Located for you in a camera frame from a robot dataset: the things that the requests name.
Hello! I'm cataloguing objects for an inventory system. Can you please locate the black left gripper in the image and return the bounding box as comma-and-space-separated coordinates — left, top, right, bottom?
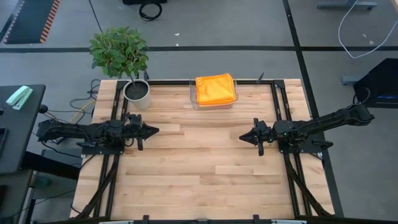
123, 113, 160, 152

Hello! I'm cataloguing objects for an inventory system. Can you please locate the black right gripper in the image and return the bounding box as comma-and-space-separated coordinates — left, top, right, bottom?
238, 117, 276, 157

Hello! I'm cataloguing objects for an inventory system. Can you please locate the orange microfiber towel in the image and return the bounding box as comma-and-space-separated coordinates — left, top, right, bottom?
197, 100, 236, 108
195, 73, 237, 105

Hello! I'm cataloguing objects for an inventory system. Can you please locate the clear plastic bin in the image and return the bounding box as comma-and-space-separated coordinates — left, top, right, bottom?
188, 77, 239, 111

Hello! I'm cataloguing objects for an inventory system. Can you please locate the green leafy plant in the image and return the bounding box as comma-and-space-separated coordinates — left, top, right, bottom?
89, 26, 149, 86

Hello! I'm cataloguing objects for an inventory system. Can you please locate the grey desk base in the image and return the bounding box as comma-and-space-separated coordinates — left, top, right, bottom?
30, 148, 83, 200

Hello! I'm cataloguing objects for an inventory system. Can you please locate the grey desk foot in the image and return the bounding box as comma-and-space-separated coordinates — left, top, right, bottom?
317, 0, 379, 10
341, 75, 363, 86

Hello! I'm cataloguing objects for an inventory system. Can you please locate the black desk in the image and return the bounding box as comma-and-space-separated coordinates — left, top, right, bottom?
0, 83, 47, 175

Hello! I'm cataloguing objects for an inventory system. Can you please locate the mint green stapler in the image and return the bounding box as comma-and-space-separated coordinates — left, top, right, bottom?
5, 85, 34, 111

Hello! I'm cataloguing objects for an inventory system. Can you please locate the black cabinet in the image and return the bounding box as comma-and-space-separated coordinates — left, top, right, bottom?
353, 58, 398, 109

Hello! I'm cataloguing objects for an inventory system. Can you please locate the black orange-edged floor mat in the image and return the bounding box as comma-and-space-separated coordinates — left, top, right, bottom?
0, 0, 62, 44

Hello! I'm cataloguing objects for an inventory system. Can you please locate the black metal table frame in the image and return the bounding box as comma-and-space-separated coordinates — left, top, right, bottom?
70, 79, 335, 224

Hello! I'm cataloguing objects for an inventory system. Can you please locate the yellow floor cable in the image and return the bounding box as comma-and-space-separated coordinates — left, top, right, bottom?
68, 99, 96, 124

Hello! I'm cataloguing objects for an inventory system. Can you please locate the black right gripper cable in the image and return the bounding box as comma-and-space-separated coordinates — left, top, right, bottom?
352, 86, 371, 106

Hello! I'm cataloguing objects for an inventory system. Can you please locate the coiled black cable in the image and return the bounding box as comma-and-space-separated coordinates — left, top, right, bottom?
139, 1, 163, 22

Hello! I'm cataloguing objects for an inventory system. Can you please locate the long black floor cable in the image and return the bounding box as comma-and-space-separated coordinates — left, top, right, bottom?
88, 0, 103, 32

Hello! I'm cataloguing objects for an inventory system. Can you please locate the white floor cable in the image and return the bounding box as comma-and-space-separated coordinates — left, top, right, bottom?
338, 0, 398, 59

